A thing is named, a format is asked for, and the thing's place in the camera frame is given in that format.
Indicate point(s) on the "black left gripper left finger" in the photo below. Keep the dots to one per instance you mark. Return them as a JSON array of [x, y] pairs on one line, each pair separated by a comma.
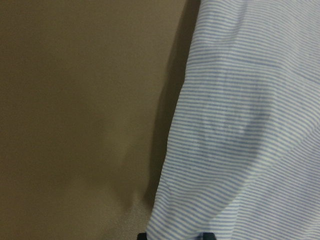
[[142, 236]]

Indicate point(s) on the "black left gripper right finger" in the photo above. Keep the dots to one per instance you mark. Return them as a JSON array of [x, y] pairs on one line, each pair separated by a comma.
[[208, 236]]

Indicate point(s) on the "light blue striped shirt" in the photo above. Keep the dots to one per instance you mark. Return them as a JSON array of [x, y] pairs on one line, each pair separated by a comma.
[[243, 150]]

